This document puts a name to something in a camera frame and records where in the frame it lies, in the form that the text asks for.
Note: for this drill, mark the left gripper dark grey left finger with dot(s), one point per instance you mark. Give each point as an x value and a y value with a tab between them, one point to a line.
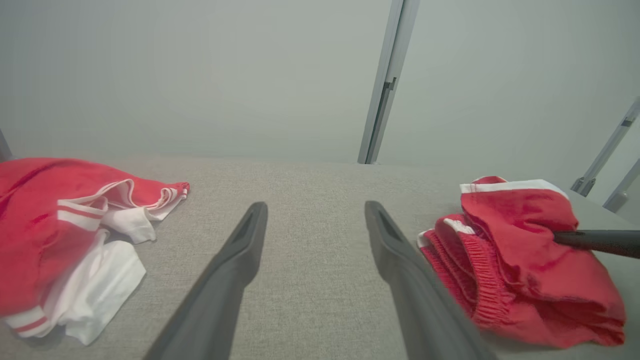
225	280

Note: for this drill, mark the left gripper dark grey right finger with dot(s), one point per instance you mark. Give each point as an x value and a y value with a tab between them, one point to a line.
420	310

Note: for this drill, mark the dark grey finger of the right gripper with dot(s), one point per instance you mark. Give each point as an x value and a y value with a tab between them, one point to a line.
605	242

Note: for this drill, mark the red shorts white trim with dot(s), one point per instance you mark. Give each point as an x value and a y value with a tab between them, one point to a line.
525	260

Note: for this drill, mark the red Bulls 23 jersey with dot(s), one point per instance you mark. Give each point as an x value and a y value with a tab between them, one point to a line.
30	225

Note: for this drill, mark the grey wheeled stand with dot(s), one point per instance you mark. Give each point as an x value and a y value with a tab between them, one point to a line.
607	145

